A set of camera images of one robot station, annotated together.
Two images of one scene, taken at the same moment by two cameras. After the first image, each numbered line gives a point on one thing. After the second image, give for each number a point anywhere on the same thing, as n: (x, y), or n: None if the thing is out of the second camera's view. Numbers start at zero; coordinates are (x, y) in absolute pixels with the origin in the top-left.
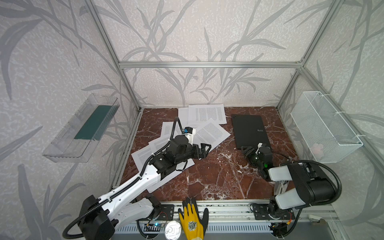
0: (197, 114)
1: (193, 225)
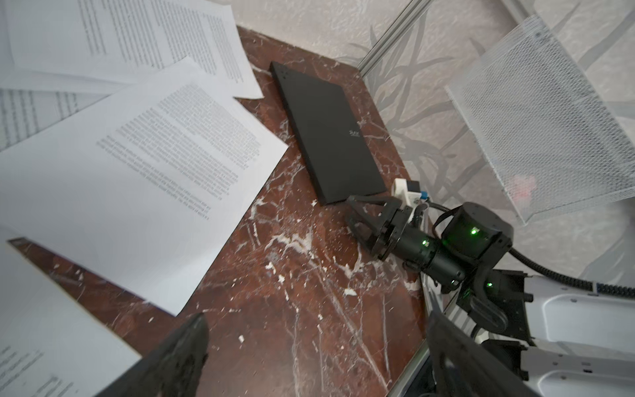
0: (122, 40)
1: None
